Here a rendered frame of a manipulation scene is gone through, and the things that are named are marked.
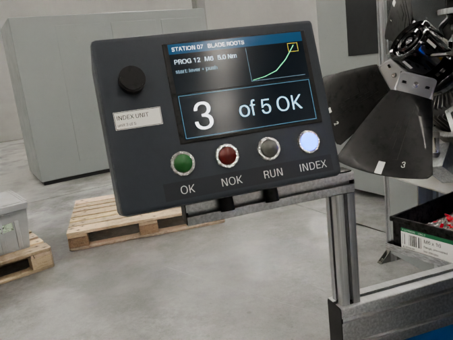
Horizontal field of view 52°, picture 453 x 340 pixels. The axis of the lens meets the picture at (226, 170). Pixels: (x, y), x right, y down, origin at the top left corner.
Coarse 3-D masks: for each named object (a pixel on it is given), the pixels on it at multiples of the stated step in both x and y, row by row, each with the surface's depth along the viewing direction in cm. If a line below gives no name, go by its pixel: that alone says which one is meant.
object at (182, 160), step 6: (174, 156) 50; (180, 156) 50; (186, 156) 50; (192, 156) 50; (174, 162) 50; (180, 162) 49; (186, 162) 50; (192, 162) 50; (174, 168) 50; (180, 168) 50; (186, 168) 50; (192, 168) 50; (180, 174) 50; (186, 174) 50
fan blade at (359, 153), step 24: (384, 96) 116; (408, 96) 114; (384, 120) 113; (408, 120) 111; (432, 120) 111; (360, 144) 114; (384, 144) 110; (408, 144) 109; (432, 144) 107; (360, 168) 111; (384, 168) 108; (408, 168) 106; (432, 168) 104
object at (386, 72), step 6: (390, 60) 125; (384, 66) 127; (390, 66) 126; (396, 66) 125; (384, 72) 128; (390, 72) 126; (396, 72) 125; (384, 78) 128; (390, 78) 127; (396, 78) 126; (390, 84) 127
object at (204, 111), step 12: (180, 96) 51; (192, 96) 51; (204, 96) 52; (216, 96) 52; (180, 108) 51; (192, 108) 51; (204, 108) 51; (216, 108) 52; (192, 120) 51; (204, 120) 51; (216, 120) 52; (192, 132) 51; (204, 132) 51; (216, 132) 52; (228, 132) 52
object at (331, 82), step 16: (336, 80) 141; (352, 80) 135; (368, 80) 131; (384, 80) 128; (336, 96) 141; (352, 96) 136; (368, 96) 132; (336, 112) 141; (352, 112) 137; (368, 112) 133; (336, 128) 141; (352, 128) 137
